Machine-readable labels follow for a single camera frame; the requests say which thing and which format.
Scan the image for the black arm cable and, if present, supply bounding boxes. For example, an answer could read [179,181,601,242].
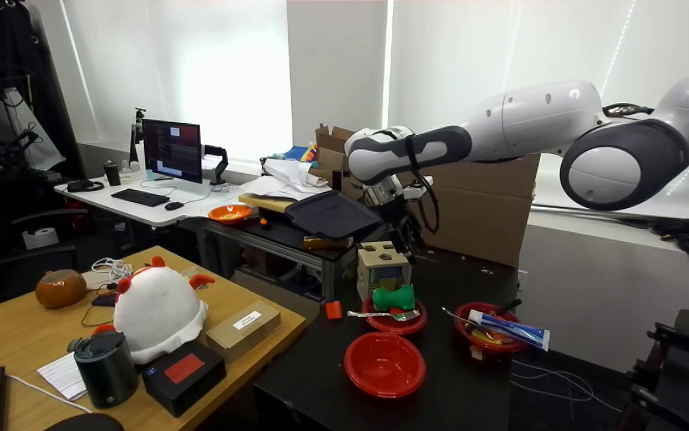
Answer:
[404,151,445,241]

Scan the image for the small open cardboard box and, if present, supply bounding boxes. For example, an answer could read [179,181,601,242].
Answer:
[308,123,359,183]

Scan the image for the clear plastic bag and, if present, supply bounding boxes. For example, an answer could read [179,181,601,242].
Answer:
[79,257,136,296]

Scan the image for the wooden desk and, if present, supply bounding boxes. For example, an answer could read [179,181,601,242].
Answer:
[0,244,308,431]

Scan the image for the wooden shape sorter box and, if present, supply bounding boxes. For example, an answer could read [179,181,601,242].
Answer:
[355,241,416,306]

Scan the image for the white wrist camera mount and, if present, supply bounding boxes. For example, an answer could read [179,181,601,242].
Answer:
[396,186,430,205]

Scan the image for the white desk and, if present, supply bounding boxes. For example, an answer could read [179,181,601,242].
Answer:
[54,170,282,231]

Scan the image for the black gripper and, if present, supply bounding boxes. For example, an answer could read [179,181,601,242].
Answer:
[369,176,430,251]

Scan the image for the large black oval mouse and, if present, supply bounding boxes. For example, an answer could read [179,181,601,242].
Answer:
[43,412,128,431]

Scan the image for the red bowl with toothpaste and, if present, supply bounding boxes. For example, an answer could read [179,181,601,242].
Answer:
[452,299,526,359]

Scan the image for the orange bowl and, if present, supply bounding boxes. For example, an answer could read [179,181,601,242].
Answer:
[206,205,262,231]

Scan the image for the black clamp rack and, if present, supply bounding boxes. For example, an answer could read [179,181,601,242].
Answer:
[623,309,689,431]

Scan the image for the red plastic bowl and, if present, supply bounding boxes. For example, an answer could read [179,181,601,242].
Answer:
[343,332,429,402]

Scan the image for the black office chair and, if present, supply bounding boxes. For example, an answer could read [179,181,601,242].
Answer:
[0,166,84,315]

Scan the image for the large brown cardboard box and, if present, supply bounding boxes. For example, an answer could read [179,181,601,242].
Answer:
[418,154,544,272]

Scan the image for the thin white stick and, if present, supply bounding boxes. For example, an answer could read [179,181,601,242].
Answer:
[441,305,473,327]

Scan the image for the black cup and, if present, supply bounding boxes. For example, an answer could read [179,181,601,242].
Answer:
[103,158,124,189]

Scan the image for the black desk keyboard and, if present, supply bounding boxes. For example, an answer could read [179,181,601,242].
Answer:
[110,187,172,210]

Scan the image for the black mug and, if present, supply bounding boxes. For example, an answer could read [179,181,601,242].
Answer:
[67,329,141,409]

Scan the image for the stack of white papers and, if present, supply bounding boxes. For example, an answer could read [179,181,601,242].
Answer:
[262,157,331,202]

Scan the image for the computer monitor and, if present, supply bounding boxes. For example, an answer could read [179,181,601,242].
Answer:
[141,117,206,187]

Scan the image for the green plush toy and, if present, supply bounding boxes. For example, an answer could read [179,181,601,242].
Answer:
[372,284,418,315]

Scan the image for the flat tan cardboard box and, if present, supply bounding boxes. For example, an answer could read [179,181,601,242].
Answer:
[201,299,282,362]

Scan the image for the red bowl with spoon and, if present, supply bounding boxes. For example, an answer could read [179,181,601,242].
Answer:
[362,299,430,341]

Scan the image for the hanging dark clothes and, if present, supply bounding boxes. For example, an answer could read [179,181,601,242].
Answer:
[0,0,67,176]

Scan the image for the brown football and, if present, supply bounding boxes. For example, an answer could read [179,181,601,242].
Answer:
[34,268,90,312]

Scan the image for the white blue toothpaste tube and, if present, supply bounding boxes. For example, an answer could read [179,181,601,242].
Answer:
[468,309,552,354]

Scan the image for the white paper sheet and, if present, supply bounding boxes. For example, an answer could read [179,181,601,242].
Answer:
[36,351,90,402]

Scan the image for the white spoon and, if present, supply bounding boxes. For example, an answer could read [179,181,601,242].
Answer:
[345,306,423,324]

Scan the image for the orange fruit toy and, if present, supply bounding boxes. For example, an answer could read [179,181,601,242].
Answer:
[470,332,508,354]

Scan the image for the grey metal table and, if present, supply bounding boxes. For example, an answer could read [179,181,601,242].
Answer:
[203,219,363,302]

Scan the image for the black headset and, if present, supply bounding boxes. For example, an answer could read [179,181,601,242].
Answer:
[66,178,105,194]

